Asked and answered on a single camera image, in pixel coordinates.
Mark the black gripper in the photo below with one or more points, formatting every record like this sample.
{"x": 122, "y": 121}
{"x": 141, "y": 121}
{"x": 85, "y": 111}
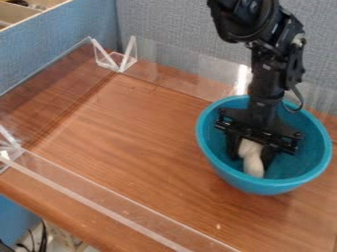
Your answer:
{"x": 278, "y": 137}

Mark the white and brown mushroom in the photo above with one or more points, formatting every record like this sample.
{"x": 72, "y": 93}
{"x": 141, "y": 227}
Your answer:
{"x": 249, "y": 152}

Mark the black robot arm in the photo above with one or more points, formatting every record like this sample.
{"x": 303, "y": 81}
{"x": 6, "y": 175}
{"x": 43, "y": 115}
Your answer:
{"x": 273, "y": 34}

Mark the blue plastic bowl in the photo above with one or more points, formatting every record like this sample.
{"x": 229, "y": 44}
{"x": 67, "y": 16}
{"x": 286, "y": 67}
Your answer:
{"x": 289, "y": 171}

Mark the clear acrylic back barrier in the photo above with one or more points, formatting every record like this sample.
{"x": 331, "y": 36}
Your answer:
{"x": 192, "y": 72}

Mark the clear acrylic barrier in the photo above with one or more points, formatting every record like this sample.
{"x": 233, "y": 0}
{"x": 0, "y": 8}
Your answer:
{"x": 169, "y": 232}
{"x": 192, "y": 72}

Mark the clear acrylic front barrier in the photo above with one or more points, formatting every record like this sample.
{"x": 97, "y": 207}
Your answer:
{"x": 169, "y": 232}

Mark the wooden shelf box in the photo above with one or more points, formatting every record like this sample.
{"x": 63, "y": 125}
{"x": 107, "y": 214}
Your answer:
{"x": 16, "y": 11}

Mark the clear acrylic corner bracket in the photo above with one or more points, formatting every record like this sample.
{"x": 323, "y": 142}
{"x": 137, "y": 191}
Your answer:
{"x": 114, "y": 60}

